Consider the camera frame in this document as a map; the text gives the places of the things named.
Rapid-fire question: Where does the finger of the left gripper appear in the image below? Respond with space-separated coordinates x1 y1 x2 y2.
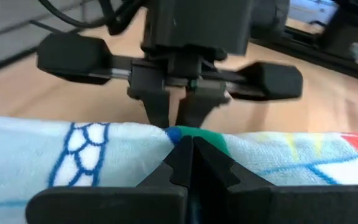
127 88 170 128
175 91 231 128

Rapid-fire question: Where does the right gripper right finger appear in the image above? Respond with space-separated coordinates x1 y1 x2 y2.
193 136 358 224

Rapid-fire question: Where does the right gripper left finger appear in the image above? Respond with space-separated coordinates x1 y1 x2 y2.
25 135 194 224

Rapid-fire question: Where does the green dinosaur print towel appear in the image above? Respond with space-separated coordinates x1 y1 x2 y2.
0 115 358 224

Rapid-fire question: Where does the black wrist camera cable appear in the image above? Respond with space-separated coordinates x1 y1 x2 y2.
37 0 150 35

